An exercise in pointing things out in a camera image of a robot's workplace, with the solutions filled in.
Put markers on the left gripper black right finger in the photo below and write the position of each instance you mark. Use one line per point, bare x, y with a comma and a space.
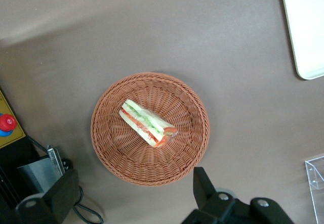
210, 203

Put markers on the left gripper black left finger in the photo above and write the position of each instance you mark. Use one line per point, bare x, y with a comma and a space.
58, 198

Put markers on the triangle sandwich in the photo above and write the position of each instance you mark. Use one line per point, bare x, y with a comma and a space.
146, 124

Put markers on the round brown wicker basket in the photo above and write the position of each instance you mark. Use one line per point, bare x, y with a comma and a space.
177, 158

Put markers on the beige plastic tray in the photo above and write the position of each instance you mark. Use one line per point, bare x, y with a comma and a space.
306, 32

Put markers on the grey metal plate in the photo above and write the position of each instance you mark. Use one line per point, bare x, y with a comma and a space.
38, 176

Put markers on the black equipment stand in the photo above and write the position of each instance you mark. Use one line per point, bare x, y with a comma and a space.
10, 178

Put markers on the yellow black emergency stop box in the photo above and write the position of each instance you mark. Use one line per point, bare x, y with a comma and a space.
16, 136

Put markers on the red emergency stop button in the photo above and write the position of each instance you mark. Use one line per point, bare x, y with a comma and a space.
7, 123

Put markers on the clear acrylic bottle rack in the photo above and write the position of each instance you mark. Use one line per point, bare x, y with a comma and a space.
316, 173

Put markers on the silver metal bracket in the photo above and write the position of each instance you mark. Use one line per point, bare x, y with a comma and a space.
56, 160

